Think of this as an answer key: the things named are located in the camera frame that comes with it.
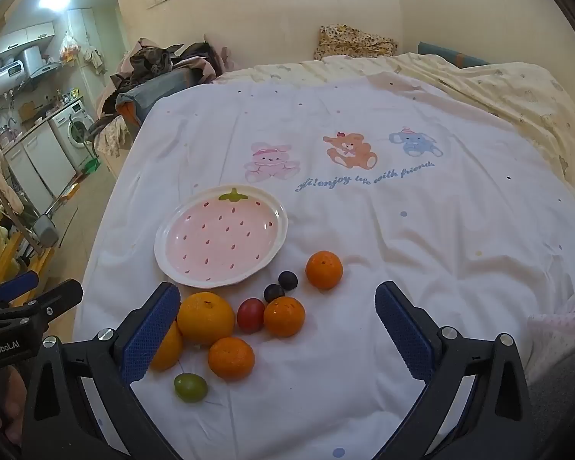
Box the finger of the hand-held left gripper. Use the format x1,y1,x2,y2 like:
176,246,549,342
10,280,84,334
0,271,40,314

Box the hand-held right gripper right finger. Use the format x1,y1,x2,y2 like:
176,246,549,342
374,281,538,460

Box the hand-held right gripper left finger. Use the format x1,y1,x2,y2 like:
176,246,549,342
21,282,183,460

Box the large orange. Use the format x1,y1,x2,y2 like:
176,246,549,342
177,292,235,346
148,321,184,373

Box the green grape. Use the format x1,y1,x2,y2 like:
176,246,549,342
174,373,208,403

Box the small tangerine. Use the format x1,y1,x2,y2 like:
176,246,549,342
306,250,344,291
263,296,306,337
208,337,256,381

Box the red cherry tomato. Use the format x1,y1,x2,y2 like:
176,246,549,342
237,298,266,334

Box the strawberry pattern ceramic plate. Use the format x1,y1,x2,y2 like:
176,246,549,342
154,185,289,289

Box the person's left hand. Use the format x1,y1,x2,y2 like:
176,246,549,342
0,364,28,437

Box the yellow shelf rack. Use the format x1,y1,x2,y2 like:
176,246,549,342
0,204,56,293

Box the grey mop with metal pole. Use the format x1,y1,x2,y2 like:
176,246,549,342
29,172,85,250

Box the white cartoon animal printed blanket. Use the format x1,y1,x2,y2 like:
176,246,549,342
72,74,575,460

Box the white kitchen counter cabinet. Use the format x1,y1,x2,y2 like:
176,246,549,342
2,120,77,212

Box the pink dotted cloth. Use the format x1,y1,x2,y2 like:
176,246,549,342
527,280,575,384

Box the white washing machine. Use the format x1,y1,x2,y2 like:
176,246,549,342
48,97,97,169

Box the grey cloth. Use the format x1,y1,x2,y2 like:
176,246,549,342
527,342,575,460

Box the beige lace cloth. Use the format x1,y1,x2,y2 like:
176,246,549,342
96,115,135,159

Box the white water heater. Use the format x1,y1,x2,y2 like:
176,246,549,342
0,60,30,106

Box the steel range hood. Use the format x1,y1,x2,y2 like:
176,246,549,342
18,46,63,80

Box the hanging plastic bag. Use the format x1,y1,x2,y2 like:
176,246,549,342
60,31,84,64

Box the pile of clothes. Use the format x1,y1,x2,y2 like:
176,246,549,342
87,37,243,159

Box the cream patterned quilt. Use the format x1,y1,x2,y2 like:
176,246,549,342
215,53,575,202

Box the teal cushion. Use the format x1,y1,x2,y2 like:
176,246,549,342
418,41,492,69

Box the floral patterned pillow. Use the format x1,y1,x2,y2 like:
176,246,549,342
315,24,398,60

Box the white wall cabinets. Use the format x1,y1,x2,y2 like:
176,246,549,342
0,8,101,58

